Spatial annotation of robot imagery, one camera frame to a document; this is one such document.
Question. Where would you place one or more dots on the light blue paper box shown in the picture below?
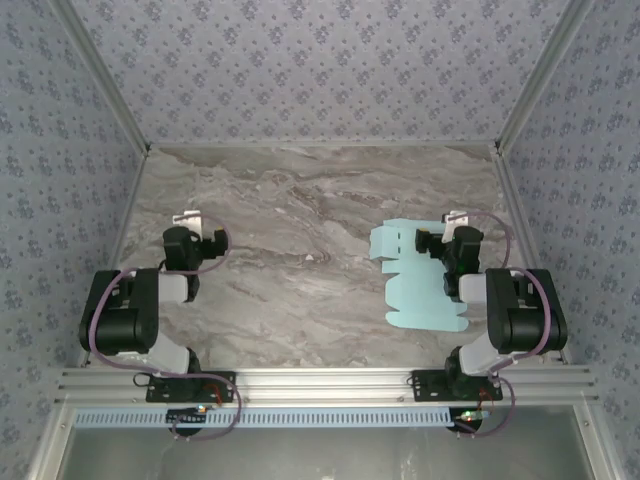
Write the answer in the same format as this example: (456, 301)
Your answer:
(415, 300)

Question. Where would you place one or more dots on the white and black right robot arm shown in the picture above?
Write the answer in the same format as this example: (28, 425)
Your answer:
(525, 325)

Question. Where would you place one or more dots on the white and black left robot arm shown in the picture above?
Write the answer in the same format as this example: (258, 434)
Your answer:
(115, 322)

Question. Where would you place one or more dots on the thin aluminium table edge strip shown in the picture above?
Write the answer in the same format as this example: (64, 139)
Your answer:
(320, 144)

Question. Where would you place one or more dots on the black adapter board with LED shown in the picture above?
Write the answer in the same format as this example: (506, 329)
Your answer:
(185, 416)
(470, 417)

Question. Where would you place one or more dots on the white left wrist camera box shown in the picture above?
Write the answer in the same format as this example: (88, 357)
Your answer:
(187, 221)

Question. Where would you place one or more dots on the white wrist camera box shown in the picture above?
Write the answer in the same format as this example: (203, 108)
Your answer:
(456, 220)
(187, 221)

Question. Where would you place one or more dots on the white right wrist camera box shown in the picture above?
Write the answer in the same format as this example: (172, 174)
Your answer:
(456, 220)

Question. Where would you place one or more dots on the aluminium table side rail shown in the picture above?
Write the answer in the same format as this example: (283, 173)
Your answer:
(117, 250)
(514, 200)

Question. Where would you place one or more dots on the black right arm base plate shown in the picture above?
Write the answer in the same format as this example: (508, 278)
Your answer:
(425, 392)

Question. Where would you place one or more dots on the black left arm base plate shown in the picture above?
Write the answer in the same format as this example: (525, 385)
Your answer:
(155, 395)

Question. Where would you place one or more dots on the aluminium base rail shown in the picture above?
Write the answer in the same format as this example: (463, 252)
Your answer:
(325, 382)

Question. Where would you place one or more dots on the aluminium corner post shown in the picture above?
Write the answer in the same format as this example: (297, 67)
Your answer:
(107, 80)
(536, 80)

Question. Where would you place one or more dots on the aluminium lower frame post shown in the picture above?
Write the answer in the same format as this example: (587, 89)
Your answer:
(50, 450)
(595, 445)

